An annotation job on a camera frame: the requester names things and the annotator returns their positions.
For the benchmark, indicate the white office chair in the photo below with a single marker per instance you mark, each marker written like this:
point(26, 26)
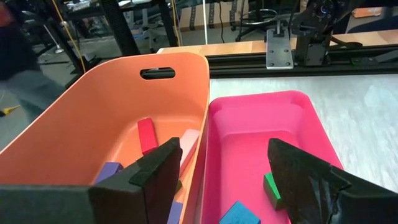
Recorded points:
point(149, 28)

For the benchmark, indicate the wooden table side board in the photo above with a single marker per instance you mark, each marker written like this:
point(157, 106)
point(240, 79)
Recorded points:
point(236, 47)

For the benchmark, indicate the yellow tool on floor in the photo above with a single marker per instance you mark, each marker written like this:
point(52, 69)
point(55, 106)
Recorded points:
point(9, 110)

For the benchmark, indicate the orange flat object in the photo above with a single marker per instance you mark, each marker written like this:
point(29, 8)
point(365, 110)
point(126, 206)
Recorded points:
point(367, 12)

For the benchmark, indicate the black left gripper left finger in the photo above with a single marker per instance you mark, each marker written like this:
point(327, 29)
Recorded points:
point(149, 193)

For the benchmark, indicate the black aluminium table frame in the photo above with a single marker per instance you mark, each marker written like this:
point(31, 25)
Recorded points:
point(248, 65)

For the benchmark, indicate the silver metal mounting plate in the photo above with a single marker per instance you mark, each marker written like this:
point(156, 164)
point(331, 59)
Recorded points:
point(280, 53)

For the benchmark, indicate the green cube block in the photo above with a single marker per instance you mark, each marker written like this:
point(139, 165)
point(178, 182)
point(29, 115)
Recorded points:
point(271, 189)

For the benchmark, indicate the purple long block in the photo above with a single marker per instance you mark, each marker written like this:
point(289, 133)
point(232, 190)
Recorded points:
point(109, 171)
point(175, 214)

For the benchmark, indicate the cardboard box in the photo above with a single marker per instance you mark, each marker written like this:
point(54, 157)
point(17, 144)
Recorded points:
point(199, 18)

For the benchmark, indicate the black desk leg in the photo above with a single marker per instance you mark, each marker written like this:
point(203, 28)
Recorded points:
point(62, 43)
point(166, 21)

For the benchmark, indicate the blue cube block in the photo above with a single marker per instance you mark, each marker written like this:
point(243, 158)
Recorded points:
point(239, 214)

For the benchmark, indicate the olive green long block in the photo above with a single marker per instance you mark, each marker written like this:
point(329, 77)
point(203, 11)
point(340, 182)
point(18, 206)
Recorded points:
point(178, 186)

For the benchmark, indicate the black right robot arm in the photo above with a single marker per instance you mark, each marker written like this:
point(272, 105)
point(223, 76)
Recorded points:
point(314, 43)

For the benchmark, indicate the black ribbed desk column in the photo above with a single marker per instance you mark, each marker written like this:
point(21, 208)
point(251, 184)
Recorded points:
point(119, 28)

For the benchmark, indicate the white pole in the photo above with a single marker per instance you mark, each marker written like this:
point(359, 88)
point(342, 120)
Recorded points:
point(205, 21)

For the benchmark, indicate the pink plastic bin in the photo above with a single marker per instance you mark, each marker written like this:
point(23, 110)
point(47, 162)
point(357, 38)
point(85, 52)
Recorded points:
point(248, 149)

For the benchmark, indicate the red long block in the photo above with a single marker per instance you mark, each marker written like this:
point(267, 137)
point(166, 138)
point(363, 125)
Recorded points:
point(147, 135)

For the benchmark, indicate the orange plastic basket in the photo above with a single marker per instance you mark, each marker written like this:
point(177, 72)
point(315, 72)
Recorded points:
point(93, 109)

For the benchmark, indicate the pale pink long block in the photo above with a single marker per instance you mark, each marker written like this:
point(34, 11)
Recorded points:
point(189, 143)

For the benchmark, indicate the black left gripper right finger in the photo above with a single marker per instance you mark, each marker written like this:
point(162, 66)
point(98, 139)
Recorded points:
point(311, 193)

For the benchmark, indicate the person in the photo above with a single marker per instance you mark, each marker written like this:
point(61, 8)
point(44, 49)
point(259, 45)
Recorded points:
point(15, 46)

